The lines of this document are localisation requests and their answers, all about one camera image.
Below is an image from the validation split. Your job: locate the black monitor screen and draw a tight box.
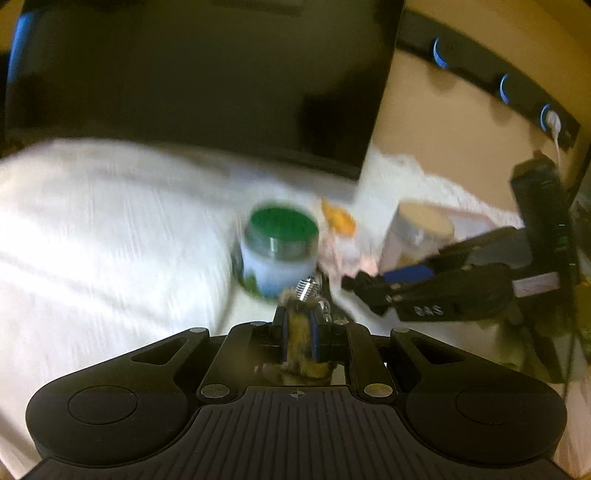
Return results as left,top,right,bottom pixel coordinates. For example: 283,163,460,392
4,0,407,182

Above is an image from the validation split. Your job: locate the black power strip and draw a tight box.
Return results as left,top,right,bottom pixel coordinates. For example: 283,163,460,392
396,9,583,149

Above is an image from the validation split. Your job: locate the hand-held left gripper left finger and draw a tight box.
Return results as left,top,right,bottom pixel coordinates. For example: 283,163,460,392
131,306,291,401

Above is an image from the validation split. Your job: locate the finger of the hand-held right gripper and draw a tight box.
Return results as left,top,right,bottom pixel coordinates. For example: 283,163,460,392
341,263,514,323
381,227,529,283

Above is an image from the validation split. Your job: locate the white blanket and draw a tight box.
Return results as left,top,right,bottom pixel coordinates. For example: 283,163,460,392
0,137,527,468

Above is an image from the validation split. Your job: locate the yellow plush keychain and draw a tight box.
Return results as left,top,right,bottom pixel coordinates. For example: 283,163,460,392
256,275,342,385

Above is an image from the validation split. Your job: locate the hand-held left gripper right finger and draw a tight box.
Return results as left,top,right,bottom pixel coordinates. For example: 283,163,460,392
310,306,462,401

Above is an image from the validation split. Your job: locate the orange snack packet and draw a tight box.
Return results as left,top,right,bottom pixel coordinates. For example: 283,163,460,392
318,198,360,273

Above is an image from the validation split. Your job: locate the white plug with cable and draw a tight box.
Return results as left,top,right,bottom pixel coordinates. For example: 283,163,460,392
544,111,565,167

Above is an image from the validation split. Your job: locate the beige lid jar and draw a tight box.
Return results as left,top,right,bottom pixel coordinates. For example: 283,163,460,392
379,201,457,274

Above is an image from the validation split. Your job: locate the green lid white jar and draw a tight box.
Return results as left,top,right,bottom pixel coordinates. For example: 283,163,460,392
230,200,320,302

